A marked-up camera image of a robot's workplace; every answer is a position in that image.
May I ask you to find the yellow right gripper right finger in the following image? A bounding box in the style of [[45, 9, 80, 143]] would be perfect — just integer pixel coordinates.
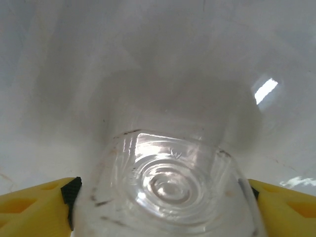
[[248, 179, 316, 237]]

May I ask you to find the clear bottle with red cap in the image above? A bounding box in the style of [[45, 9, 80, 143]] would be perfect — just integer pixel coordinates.
[[74, 129, 269, 237]]

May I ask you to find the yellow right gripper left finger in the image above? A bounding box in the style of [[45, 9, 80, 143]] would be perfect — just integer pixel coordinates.
[[0, 176, 82, 237]]

